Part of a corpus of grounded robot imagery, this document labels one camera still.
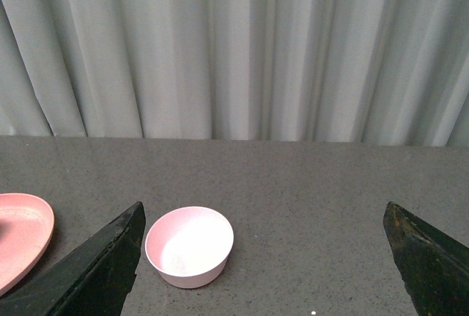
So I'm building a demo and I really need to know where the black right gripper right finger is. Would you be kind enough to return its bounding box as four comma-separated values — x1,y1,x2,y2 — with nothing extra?
383,202,468,315

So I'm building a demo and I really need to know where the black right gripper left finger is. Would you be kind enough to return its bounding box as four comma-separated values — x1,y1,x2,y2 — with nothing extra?
1,202,146,315

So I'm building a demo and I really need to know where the pink plate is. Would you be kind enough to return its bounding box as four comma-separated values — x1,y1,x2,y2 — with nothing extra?
1,193,55,295

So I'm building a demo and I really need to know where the light pink bowl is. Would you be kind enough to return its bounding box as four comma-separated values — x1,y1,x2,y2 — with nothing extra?
144,206,234,289

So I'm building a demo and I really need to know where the white curtain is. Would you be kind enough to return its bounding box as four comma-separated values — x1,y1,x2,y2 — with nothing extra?
1,0,468,147

